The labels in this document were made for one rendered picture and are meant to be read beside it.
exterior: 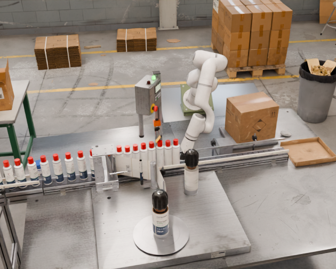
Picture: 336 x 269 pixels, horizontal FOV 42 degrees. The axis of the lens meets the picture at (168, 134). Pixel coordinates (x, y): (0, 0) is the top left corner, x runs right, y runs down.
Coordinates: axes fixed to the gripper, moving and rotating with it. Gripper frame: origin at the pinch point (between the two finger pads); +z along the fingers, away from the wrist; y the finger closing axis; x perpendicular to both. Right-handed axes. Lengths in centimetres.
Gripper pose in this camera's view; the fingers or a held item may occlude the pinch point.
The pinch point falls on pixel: (182, 157)
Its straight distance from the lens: 290.1
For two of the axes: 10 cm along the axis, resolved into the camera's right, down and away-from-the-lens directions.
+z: -3.2, 8.4, 4.5
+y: 2.0, 5.2, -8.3
